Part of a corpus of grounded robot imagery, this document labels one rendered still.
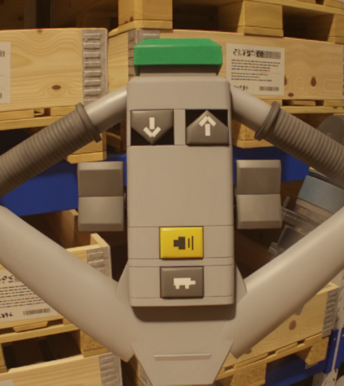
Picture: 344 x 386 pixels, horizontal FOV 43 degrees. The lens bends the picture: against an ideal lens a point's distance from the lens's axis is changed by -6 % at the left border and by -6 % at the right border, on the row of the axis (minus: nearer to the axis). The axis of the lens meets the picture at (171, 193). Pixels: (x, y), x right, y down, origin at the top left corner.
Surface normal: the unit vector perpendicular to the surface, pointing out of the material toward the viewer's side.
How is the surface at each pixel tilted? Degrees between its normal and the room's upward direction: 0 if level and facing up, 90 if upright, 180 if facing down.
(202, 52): 74
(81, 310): 80
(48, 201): 90
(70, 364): 90
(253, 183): 91
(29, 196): 90
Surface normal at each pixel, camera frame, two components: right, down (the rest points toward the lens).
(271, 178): 0.03, 0.26
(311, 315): 0.43, 0.22
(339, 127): -0.80, -0.36
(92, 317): -0.04, 0.06
